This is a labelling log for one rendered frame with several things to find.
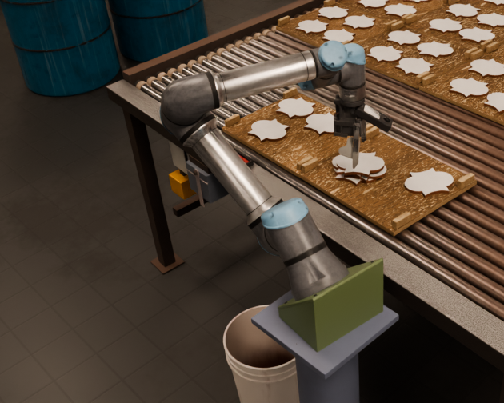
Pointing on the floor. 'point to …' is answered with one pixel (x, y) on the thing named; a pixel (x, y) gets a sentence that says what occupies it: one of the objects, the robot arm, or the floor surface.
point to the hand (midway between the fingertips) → (361, 155)
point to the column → (367, 333)
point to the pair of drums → (94, 37)
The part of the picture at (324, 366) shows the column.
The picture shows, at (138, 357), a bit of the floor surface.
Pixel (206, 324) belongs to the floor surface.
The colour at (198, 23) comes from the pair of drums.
